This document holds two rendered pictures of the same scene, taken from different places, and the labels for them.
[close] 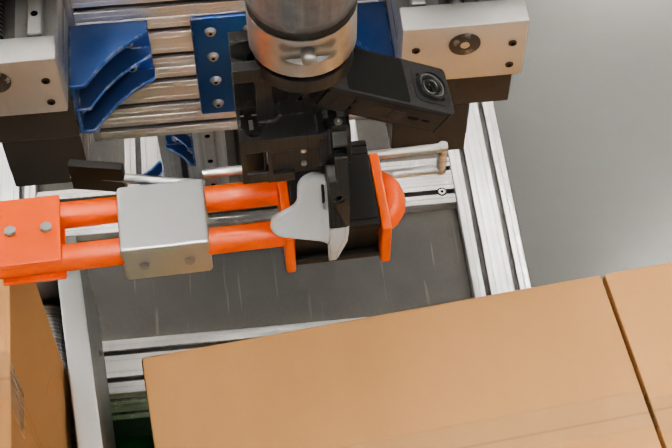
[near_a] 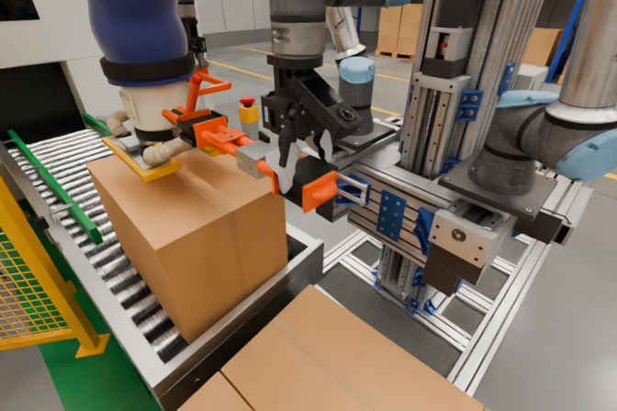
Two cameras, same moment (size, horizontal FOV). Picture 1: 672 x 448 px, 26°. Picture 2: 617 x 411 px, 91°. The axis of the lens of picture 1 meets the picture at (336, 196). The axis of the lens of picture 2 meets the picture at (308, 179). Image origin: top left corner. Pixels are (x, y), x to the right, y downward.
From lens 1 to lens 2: 0.87 m
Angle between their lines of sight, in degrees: 44
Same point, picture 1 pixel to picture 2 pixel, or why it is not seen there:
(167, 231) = (251, 151)
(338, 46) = (292, 37)
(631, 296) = not seen: outside the picture
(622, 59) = (582, 377)
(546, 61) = (544, 351)
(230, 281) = (373, 310)
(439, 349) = (392, 364)
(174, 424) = (297, 305)
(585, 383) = not seen: outside the picture
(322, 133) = (286, 104)
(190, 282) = (363, 301)
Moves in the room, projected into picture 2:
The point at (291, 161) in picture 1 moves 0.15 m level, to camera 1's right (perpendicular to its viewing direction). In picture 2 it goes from (279, 123) to (345, 158)
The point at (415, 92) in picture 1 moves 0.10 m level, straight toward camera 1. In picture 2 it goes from (334, 108) to (267, 123)
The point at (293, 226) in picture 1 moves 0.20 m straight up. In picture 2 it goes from (271, 160) to (262, 23)
